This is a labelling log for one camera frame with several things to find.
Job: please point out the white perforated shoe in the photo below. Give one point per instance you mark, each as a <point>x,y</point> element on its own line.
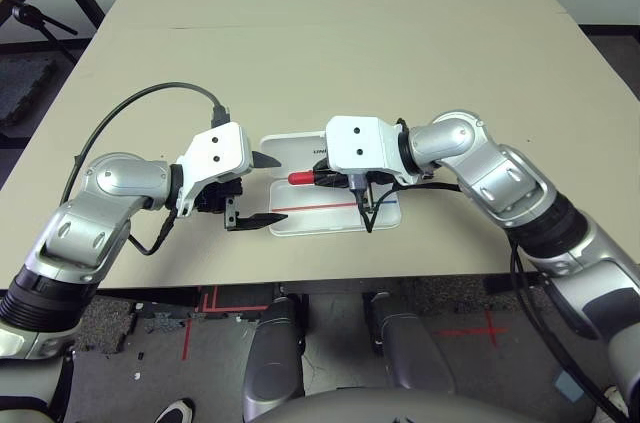
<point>611,391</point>

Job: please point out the black marker with red cap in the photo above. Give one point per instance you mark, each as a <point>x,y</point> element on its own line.
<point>300,178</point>

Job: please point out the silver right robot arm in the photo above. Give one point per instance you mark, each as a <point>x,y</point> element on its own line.
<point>500,178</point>

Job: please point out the grey right robot leg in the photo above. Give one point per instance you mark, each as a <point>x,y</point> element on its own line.
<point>405,353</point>

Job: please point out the black tripod stand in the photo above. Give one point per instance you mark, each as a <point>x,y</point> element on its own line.
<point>22,13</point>

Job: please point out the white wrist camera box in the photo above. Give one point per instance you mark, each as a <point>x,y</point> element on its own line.
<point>220,148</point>
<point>355,143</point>

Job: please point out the black and white shoe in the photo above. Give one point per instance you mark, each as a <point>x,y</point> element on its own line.
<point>175,412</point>

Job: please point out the red floor tape cross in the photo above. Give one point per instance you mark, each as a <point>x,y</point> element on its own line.
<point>487,330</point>

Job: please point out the blue grey foot pedal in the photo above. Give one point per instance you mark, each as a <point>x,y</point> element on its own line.
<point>567,385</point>

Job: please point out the grey robot torso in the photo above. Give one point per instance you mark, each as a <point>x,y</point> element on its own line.
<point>375,410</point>

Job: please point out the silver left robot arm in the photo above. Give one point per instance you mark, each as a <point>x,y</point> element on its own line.
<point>120,178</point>

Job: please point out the grey left robot leg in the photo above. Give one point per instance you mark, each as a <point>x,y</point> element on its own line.
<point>272,358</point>

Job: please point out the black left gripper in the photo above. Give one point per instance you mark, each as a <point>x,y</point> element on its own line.
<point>220,198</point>

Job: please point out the white plastic pencil case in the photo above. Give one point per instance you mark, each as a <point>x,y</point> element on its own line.
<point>310,218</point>

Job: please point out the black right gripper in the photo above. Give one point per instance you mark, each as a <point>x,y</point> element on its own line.
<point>382,179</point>

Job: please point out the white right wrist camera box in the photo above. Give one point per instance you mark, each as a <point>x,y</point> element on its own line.
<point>355,143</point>

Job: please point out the grey robot leg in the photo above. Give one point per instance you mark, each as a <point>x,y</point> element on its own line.
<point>272,358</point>
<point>405,353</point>

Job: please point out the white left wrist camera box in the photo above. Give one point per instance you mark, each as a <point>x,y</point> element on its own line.
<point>220,148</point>

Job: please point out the dark grey foam floor mat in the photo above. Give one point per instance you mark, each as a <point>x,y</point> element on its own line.
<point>20,88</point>

